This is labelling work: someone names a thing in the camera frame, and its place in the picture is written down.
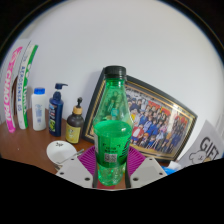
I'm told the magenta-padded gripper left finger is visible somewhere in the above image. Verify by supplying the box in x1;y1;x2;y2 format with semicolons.
55;145;99;189

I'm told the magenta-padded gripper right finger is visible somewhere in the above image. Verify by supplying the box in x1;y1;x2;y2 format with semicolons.
124;146;168;189

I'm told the green plastic drink bottle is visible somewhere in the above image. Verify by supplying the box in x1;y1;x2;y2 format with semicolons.
92;65;134;187

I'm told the metal spoon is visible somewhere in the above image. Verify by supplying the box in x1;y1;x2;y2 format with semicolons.
53;148;85;167

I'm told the floral patterned mug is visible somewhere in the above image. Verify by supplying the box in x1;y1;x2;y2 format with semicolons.
45;140;78;172

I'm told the brown pump bottle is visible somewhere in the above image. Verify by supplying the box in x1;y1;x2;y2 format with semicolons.
65;96;85;145

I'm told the framed group photo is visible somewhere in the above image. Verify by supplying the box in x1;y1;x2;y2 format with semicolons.
81;68;198;163

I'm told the dark blue pump bottle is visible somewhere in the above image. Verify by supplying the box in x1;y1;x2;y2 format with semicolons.
48;82;69;138

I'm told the white paper gift bag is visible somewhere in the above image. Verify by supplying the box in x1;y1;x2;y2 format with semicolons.
178;119;224;164

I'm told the white bottle with blue cap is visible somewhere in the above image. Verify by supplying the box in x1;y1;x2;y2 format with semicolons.
30;87;48;132

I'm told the pink printed banner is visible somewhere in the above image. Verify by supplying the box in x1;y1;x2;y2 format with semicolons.
3;46;24;134

